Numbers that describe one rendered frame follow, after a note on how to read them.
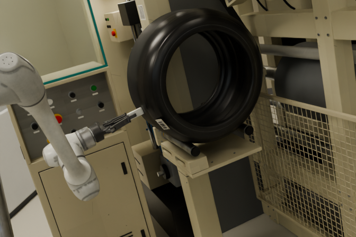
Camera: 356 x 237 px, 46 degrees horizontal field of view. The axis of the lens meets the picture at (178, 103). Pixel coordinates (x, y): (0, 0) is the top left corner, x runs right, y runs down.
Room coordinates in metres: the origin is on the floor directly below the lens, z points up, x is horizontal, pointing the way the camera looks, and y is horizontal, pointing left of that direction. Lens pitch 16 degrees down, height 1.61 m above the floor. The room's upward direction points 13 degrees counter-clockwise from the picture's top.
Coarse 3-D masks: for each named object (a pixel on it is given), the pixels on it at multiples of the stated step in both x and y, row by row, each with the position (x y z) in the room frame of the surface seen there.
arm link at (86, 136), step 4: (84, 128) 1.68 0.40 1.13; (76, 132) 1.66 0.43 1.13; (80, 132) 1.65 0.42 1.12; (84, 132) 1.65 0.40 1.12; (88, 132) 1.65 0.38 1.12; (92, 132) 1.66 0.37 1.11; (80, 136) 1.63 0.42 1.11; (84, 136) 1.63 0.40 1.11; (88, 136) 1.64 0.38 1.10; (92, 136) 1.64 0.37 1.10; (80, 140) 1.63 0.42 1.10; (84, 140) 1.63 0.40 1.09; (88, 140) 1.63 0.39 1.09; (92, 140) 1.64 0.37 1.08; (84, 144) 1.63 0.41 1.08; (88, 144) 1.63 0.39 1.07; (92, 144) 1.64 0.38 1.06; (84, 148) 1.63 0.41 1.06; (88, 148) 1.65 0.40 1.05
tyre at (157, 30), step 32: (160, 32) 1.73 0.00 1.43; (192, 32) 1.73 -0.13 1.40; (224, 32) 1.79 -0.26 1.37; (128, 64) 1.87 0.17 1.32; (160, 64) 1.68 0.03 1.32; (224, 64) 2.09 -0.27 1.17; (256, 64) 1.83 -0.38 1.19; (160, 96) 1.67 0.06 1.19; (224, 96) 2.07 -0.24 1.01; (256, 96) 1.82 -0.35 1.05; (160, 128) 1.71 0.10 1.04; (192, 128) 1.70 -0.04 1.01; (224, 128) 1.75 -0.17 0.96
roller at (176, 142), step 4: (164, 136) 2.00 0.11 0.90; (168, 136) 1.95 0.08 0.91; (172, 140) 1.90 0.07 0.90; (176, 140) 1.86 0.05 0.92; (176, 144) 1.85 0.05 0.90; (180, 144) 1.81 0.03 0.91; (184, 144) 1.78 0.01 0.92; (188, 144) 1.75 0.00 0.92; (192, 144) 1.74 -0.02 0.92; (184, 148) 1.76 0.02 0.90; (188, 148) 1.73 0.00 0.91; (192, 148) 1.71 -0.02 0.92; (196, 148) 1.70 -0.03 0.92; (188, 152) 1.73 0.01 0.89; (192, 152) 1.70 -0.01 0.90; (196, 152) 1.70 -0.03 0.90; (196, 156) 1.71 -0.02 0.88
